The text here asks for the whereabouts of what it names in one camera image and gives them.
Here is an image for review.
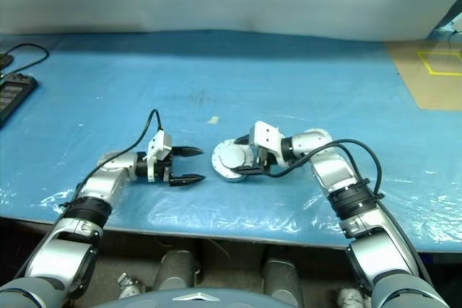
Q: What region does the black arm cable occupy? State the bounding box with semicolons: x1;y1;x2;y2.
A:
263;138;440;287
63;108;163;211

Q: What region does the white crumpled rag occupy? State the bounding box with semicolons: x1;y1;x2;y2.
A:
115;271;147;300
335;285;373;308

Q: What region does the grey robot chest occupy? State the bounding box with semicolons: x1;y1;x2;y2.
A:
90;287;301;308

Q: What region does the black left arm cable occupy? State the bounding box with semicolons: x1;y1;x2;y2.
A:
63;108;163;211

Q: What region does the dark grey rounded cylinder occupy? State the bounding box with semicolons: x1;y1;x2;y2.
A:
157;249;201;291
262;256;305;308

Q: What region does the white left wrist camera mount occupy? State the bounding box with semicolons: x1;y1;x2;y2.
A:
142;128;173;164

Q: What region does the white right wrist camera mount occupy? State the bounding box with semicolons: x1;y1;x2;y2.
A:
248;120;284;154

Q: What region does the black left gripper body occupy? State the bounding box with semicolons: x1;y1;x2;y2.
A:
147;151;175;184

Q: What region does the round silver metal disc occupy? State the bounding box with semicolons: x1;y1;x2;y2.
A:
212;137;259;180

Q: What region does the blue table cover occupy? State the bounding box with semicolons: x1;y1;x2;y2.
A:
0;29;462;252

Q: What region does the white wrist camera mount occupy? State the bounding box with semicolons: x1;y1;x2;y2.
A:
248;120;284;154
142;128;173;164

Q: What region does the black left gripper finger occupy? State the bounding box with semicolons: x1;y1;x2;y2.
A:
172;146;204;158
169;174;206;188

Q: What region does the black power cable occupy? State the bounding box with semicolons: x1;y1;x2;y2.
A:
0;43;51;79

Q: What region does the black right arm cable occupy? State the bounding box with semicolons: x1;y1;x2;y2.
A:
263;138;440;287

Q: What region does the black power strip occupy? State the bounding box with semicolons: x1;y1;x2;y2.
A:
0;73;39;131

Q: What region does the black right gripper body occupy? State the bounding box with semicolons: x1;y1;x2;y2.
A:
254;146;279;176

